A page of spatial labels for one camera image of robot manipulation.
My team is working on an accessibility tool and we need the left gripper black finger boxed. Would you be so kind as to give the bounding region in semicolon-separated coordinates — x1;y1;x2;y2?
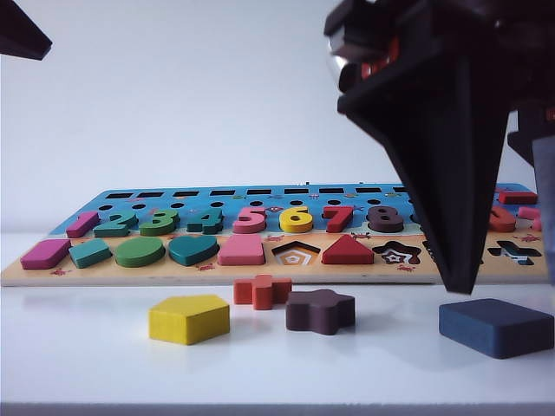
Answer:
0;0;54;60

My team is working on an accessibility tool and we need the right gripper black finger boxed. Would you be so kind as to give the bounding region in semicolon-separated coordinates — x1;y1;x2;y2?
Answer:
506;107;555;288
336;54;519;295

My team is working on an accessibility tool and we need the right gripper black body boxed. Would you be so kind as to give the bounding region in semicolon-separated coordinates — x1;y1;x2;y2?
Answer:
323;0;555;113

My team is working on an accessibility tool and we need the dark blue square block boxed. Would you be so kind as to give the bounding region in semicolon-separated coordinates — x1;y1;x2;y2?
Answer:
438;298;555;360

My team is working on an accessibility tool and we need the pink math sign piece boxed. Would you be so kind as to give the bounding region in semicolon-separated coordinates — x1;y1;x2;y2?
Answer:
518;206;541;232

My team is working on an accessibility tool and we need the red minus sign piece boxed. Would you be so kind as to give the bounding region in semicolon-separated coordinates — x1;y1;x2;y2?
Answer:
496;190;539;205

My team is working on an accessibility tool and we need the orange number ten piece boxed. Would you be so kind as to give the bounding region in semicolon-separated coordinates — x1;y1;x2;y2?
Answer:
488;206;518;234

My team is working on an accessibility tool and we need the brown number eight piece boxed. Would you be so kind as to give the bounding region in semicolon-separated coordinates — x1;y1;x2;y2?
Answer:
367;205;405;233

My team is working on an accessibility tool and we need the red number seven piece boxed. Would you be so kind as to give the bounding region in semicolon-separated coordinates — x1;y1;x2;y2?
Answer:
323;205;361;234

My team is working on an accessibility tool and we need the red triangle block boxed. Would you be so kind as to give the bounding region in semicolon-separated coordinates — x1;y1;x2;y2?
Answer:
321;233;375;265

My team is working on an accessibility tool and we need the yellow number six piece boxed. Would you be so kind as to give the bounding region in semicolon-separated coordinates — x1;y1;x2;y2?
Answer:
278;205;314;234

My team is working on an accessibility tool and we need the magenta number one piece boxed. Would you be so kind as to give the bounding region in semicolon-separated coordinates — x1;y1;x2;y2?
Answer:
65;211;100;238

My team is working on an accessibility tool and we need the brown star block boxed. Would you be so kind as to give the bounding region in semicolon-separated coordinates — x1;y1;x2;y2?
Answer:
284;289;356;337

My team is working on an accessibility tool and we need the pink number five piece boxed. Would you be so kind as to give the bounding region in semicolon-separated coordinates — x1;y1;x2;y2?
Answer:
232;205;266;234

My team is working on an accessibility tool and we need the teal number two piece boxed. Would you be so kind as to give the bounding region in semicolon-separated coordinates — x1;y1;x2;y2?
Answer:
93;210;138;238

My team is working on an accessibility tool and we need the magenta parallelogram block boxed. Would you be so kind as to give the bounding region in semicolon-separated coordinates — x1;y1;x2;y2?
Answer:
20;238;71;270

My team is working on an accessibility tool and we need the pink trapezoid block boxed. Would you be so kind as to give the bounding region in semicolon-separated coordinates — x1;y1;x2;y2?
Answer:
217;233;266;266

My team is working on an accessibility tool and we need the teal trapezoid block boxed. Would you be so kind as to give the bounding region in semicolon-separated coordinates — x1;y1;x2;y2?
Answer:
68;237;113;269

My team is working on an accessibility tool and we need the orange cross block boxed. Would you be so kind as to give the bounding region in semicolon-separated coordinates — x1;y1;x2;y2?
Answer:
232;275;292;311

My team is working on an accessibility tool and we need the green number three piece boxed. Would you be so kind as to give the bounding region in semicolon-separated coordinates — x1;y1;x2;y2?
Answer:
139;208;178;237

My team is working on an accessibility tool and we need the teal number four piece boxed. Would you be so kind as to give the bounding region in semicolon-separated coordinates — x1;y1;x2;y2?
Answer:
186;209;225;235

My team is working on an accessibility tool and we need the green oval block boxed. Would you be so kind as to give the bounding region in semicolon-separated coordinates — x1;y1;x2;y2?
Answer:
113;236;167;269

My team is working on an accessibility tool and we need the colourful wooden puzzle board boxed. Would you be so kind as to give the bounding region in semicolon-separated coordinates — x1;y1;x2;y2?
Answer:
0;181;555;288

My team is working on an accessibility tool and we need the teal heart block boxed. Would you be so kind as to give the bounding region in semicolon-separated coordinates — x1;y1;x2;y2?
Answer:
167;235;219;268

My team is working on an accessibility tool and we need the yellow pentagon block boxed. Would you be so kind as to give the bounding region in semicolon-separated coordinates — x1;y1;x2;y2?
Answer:
147;294;231;347

